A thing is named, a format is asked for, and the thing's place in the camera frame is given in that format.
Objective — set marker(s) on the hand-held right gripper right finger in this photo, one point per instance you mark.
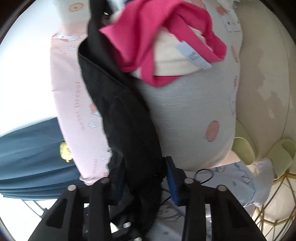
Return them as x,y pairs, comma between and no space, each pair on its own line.
172,180

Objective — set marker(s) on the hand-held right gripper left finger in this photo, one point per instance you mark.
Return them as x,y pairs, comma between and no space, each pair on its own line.
119,183

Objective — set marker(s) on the black zip jacket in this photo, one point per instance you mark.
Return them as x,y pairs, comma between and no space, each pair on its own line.
120,104

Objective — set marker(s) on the yellow plush toy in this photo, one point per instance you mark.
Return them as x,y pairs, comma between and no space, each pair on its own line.
64,151

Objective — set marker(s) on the person's printed pajama pants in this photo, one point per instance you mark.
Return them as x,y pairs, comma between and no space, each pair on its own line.
238,178

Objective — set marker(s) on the pink Hello Kitty sofa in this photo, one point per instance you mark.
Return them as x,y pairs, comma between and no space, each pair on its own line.
196,115

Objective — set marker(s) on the green slipper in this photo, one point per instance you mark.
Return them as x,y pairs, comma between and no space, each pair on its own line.
283,155
244,150

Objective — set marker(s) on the white sock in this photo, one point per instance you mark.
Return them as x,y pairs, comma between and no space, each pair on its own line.
263,183

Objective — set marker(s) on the dark blue curtain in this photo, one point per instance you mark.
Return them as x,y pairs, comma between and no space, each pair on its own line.
30,162

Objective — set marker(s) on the cream garment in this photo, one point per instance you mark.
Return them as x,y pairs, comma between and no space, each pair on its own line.
171,58

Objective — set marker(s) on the cream sofa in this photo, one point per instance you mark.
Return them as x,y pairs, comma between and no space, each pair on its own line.
263,69

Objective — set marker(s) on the pink garment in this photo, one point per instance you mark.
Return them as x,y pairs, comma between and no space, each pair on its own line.
143,30

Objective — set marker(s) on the white gold-frame side table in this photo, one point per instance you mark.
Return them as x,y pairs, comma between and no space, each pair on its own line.
279,204

